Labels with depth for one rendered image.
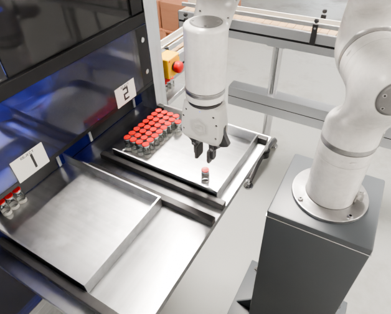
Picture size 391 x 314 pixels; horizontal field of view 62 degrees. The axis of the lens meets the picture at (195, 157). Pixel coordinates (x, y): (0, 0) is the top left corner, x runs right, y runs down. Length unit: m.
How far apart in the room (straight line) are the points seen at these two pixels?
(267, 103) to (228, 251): 0.83
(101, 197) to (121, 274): 0.23
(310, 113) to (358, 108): 1.22
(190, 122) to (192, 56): 0.17
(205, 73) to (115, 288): 0.47
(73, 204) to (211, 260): 1.02
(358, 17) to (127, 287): 0.68
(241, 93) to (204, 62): 1.31
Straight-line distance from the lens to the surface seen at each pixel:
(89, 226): 0.84
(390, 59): 0.62
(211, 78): 0.65
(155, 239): 0.78
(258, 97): 1.90
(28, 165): 0.84
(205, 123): 0.71
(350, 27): 0.72
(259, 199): 2.02
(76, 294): 0.73
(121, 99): 0.99
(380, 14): 0.70
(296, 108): 1.85
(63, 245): 0.83
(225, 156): 0.95
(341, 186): 0.83
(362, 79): 0.62
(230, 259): 1.77
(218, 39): 0.62
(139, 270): 0.75
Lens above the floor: 1.52
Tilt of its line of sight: 42 degrees down
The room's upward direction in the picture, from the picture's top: 3 degrees counter-clockwise
